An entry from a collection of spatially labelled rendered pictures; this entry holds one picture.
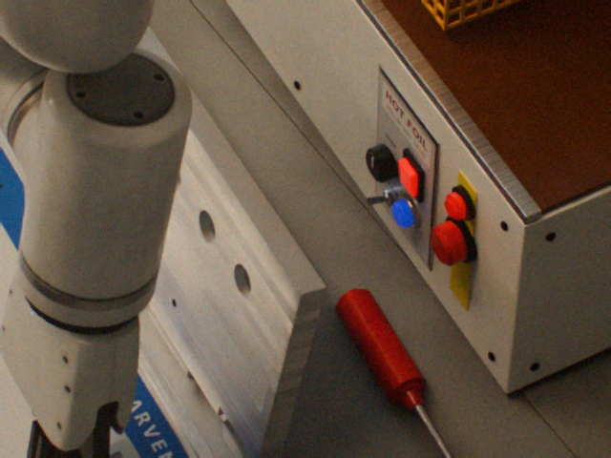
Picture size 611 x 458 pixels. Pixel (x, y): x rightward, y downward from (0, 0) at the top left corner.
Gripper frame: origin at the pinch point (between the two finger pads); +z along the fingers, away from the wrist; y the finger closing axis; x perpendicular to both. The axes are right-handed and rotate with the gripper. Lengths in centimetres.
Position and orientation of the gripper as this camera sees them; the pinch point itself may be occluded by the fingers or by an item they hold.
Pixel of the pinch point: (56, 442)
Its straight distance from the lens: 163.2
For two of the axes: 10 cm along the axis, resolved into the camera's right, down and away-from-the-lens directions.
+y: 4.8, 6.9, -5.5
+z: -1.8, 6.8, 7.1
